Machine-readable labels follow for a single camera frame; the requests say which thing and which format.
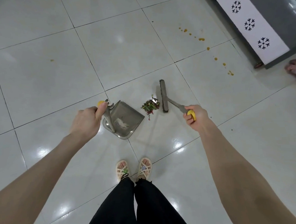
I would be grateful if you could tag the person's right beige sandal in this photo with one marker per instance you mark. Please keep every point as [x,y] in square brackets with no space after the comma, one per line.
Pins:
[144,168]

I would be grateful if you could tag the grey broom with yellow cap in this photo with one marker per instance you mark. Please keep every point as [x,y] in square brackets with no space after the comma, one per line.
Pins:
[164,97]

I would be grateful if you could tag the grey glass display freezer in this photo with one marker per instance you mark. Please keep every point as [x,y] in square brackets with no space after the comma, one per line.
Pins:
[269,3]

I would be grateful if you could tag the person's right hand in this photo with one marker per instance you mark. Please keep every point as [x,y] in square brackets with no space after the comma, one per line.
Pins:
[202,119]

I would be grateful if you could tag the person's right forearm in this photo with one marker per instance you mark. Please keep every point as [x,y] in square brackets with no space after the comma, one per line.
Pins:
[242,184]

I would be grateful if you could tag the person's black trousers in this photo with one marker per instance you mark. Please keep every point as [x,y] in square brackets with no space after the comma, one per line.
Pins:
[119,210]

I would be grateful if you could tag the person's left forearm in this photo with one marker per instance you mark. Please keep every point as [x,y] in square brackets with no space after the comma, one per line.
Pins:
[30,192]

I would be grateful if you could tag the orange liquid spill drops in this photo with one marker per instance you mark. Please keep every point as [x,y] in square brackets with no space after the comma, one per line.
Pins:
[201,39]

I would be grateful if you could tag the person's left hand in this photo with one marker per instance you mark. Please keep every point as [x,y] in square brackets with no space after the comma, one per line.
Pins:
[85,124]

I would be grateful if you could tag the person's left beige sandal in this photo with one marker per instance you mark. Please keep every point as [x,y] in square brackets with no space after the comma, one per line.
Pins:
[122,170]

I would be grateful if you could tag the person's beige sandal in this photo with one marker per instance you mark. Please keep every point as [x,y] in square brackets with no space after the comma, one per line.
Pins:
[144,168]
[122,170]

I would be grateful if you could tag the leaf debris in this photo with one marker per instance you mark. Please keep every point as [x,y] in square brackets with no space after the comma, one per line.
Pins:
[150,106]

